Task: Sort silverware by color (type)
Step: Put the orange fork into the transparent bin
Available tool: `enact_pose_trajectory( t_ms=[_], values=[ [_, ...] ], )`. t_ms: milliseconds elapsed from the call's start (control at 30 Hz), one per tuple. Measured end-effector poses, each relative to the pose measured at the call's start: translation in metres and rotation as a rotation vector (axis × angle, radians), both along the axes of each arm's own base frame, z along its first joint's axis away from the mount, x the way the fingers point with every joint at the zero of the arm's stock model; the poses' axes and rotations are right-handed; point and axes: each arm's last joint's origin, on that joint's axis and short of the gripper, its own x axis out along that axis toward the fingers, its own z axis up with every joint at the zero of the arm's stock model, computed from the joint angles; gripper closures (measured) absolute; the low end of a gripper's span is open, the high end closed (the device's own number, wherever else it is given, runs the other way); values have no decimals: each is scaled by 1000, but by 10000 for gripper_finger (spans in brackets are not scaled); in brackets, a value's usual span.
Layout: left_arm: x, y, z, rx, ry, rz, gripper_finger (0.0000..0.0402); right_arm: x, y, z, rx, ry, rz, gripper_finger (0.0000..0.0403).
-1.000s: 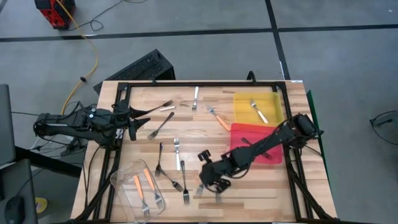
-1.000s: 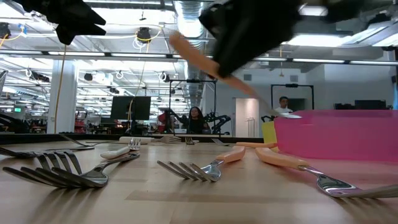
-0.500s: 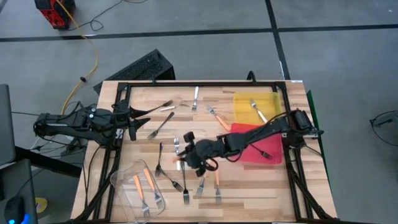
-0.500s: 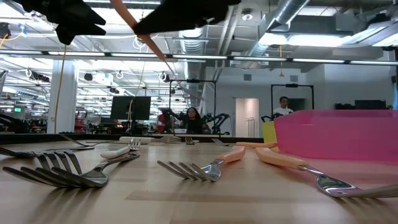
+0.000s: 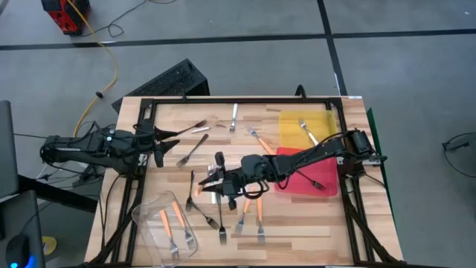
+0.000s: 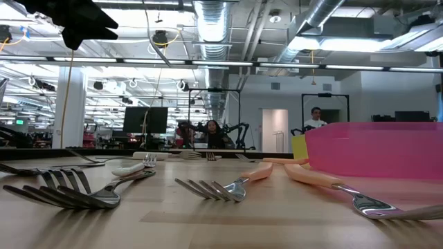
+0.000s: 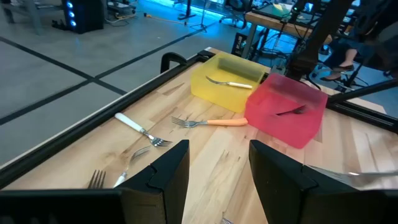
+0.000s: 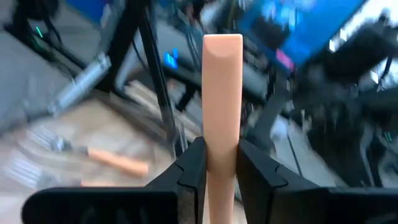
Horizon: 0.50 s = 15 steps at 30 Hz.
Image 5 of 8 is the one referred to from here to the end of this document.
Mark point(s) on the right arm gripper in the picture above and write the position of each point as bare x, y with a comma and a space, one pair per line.
245, 171

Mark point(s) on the black floor beam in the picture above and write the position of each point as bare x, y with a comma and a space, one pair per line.
56, 193

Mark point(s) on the black computer mouse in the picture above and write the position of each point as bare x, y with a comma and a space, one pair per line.
16, 247

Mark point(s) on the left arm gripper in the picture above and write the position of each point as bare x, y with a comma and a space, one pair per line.
143, 141

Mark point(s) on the clear plastic bin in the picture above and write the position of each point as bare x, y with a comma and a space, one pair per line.
148, 231

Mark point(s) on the grey flat panel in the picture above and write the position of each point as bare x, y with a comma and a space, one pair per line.
7, 149

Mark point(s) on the red translucent plastic bin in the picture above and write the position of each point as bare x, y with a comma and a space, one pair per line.
323, 178

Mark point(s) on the black aluminium table frame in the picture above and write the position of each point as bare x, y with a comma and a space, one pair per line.
208, 101

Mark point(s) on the yellow translucent plastic bin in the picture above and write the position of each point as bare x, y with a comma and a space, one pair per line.
323, 123

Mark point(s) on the yellow round sticker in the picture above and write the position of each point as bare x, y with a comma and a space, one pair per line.
51, 245

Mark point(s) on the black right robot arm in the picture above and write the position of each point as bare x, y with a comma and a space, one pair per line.
316, 154

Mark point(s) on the grey floor device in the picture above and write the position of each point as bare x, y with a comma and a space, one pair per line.
461, 143

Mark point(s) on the red and black equipment case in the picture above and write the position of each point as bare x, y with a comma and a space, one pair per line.
56, 15

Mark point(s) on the dark grey desk pad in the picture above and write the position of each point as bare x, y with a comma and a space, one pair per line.
22, 216

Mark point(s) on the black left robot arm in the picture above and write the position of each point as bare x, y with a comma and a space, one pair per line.
74, 149

